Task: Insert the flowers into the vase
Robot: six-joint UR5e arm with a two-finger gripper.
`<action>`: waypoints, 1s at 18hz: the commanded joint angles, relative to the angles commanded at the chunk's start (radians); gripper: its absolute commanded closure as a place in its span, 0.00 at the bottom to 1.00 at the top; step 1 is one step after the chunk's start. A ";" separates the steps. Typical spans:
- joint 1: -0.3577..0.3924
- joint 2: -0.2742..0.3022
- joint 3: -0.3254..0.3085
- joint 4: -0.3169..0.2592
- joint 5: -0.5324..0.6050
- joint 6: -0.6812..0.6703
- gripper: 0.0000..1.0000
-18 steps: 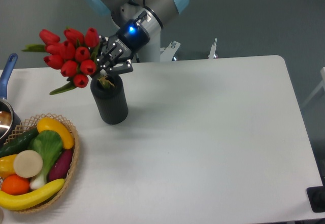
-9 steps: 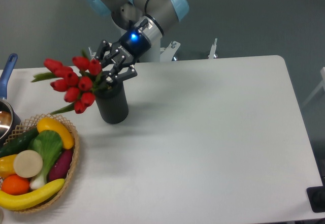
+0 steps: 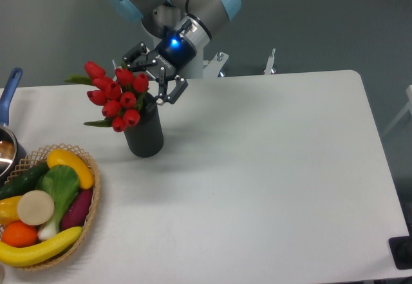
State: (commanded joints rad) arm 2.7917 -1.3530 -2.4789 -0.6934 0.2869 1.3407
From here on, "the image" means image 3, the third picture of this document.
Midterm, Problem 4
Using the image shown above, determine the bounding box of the green cucumber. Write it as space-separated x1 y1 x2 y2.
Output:
1 162 49 200

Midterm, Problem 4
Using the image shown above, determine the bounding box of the black device at table edge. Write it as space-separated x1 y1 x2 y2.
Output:
388 236 411 270

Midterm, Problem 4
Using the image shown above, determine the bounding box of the green bok choy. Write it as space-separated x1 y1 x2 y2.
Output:
36 165 80 241

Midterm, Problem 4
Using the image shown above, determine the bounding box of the woven wicker basket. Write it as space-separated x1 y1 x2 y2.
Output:
1 144 101 270

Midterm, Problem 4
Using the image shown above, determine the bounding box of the white frame at right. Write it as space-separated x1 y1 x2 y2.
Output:
382 85 412 137

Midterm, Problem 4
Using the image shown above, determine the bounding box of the orange fruit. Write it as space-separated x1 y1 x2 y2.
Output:
1 222 37 248

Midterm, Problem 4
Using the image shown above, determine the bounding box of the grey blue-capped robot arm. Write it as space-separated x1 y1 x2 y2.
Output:
108 0 241 105

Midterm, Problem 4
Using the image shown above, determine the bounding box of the blue-handled saucepan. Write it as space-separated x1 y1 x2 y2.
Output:
1 68 26 186

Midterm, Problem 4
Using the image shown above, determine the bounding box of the yellow bell pepper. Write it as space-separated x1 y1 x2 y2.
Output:
0 195 22 227

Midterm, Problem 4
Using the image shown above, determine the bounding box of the purple sweet potato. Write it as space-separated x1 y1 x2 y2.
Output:
61 189 93 231

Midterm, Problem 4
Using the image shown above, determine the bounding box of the red tulip bouquet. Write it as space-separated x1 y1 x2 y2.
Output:
65 61 149 133

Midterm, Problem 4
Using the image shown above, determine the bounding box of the dark grey ribbed vase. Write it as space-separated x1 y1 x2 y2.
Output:
124 93 164 158

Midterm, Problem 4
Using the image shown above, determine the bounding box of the white table leg bracket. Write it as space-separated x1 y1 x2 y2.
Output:
263 48 277 75

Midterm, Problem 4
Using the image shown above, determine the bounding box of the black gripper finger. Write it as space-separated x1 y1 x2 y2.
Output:
155 68 189 106
121 41 158 73

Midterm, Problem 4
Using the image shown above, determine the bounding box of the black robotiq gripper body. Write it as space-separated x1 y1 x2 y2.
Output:
141 29 197 82

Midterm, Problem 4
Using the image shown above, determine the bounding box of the yellow banana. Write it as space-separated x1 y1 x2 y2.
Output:
1 226 83 267

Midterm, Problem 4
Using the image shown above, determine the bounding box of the beige round wooden disc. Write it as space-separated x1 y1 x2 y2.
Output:
17 190 54 226

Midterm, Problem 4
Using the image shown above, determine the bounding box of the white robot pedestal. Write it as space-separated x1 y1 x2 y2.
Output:
111 5 230 80

